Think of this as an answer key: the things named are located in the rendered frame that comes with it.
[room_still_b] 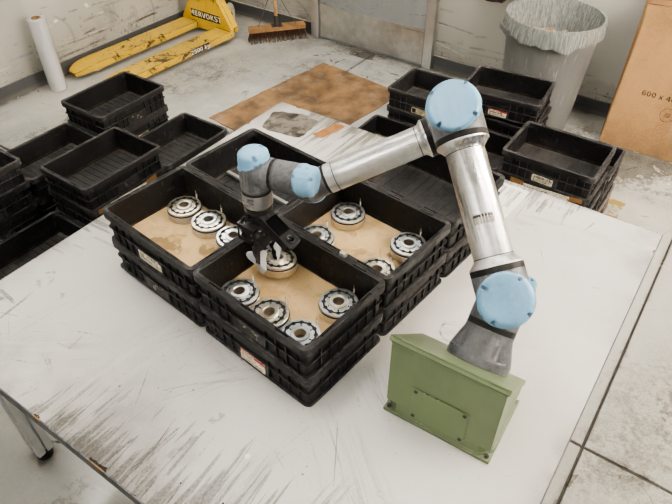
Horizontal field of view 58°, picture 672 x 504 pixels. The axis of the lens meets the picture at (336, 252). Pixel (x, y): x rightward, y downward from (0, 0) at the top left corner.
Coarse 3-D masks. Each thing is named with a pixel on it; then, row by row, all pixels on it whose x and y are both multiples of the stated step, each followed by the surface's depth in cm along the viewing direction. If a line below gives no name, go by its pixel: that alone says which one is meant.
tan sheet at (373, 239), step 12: (324, 216) 187; (336, 228) 183; (360, 228) 183; (372, 228) 183; (384, 228) 183; (336, 240) 179; (348, 240) 179; (360, 240) 179; (372, 240) 179; (384, 240) 179; (348, 252) 175; (360, 252) 175; (372, 252) 175; (384, 252) 175; (396, 264) 171
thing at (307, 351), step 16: (240, 240) 163; (336, 256) 159; (368, 272) 154; (208, 288) 152; (384, 288) 152; (240, 304) 146; (368, 304) 149; (256, 320) 143; (336, 320) 142; (272, 336) 141; (288, 336) 138; (320, 336) 138; (304, 352) 136
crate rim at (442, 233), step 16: (384, 192) 179; (288, 208) 174; (416, 208) 174; (288, 224) 168; (448, 224) 168; (320, 240) 163; (432, 240) 163; (352, 256) 159; (416, 256) 159; (400, 272) 155
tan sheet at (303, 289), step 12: (240, 276) 167; (264, 276) 167; (300, 276) 167; (312, 276) 167; (264, 288) 164; (276, 288) 164; (288, 288) 164; (300, 288) 164; (312, 288) 164; (324, 288) 164; (288, 300) 161; (300, 300) 161; (312, 300) 161; (300, 312) 157; (312, 312) 157; (324, 324) 154
